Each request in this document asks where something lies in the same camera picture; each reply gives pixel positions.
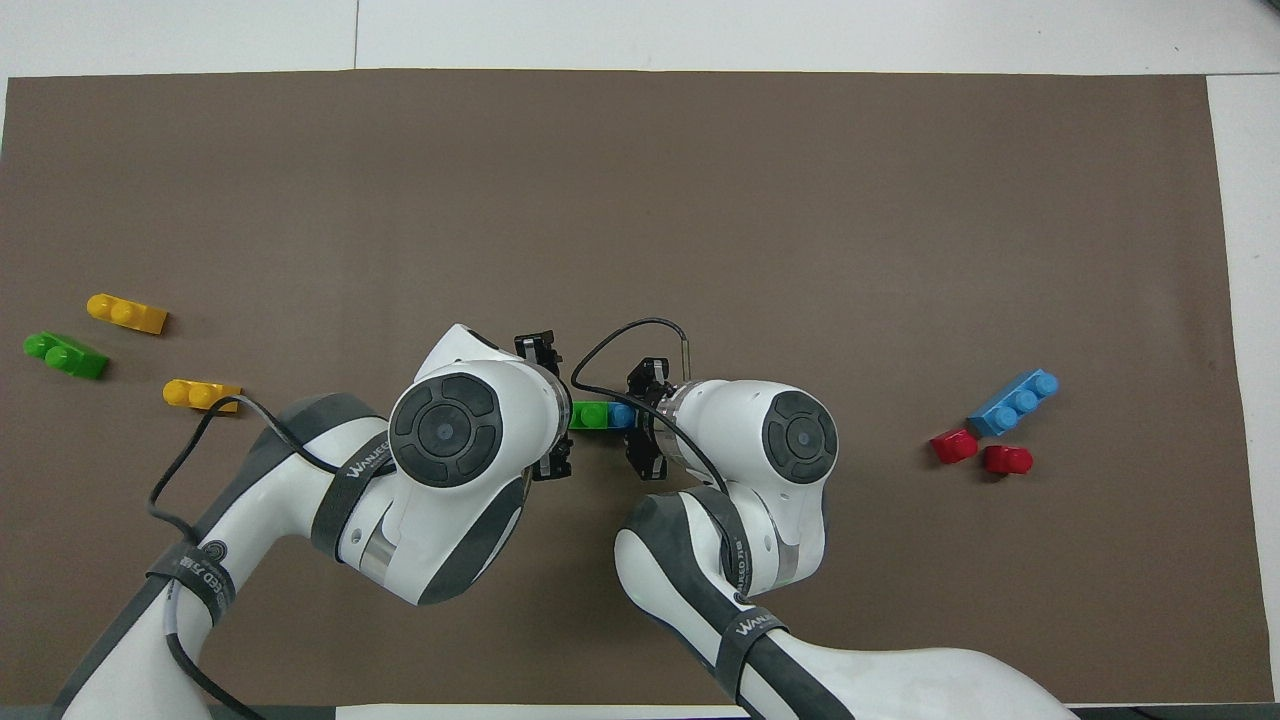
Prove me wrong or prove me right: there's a yellow two-stud block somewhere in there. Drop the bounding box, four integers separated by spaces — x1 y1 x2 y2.
86 293 169 336
163 378 243 415

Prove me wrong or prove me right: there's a brown paper table mat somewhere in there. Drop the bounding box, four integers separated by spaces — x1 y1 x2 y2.
0 68 1276 707

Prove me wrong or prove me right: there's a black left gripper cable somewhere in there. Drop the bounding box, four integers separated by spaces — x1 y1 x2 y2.
148 395 401 720

